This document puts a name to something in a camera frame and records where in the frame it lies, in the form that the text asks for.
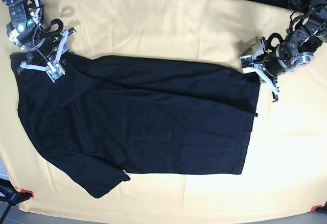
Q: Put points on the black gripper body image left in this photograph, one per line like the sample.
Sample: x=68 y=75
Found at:
x=44 y=52

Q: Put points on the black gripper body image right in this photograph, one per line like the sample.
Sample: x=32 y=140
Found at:
x=268 y=63

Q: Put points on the dark navy T-shirt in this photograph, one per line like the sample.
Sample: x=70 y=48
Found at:
x=113 y=116

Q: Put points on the red-black clamp left corner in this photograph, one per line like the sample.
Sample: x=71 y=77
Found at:
x=13 y=197

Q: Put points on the red-black clamp corner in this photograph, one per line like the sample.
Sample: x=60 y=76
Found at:
x=13 y=197
x=320 y=209

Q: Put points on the red-black clamp right corner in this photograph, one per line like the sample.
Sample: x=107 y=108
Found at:
x=320 y=209

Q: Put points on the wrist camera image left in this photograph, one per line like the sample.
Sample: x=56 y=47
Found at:
x=57 y=73

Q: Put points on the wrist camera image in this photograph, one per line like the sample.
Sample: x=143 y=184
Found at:
x=57 y=73
x=247 y=64

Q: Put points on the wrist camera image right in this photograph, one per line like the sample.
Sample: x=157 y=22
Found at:
x=247 y=64

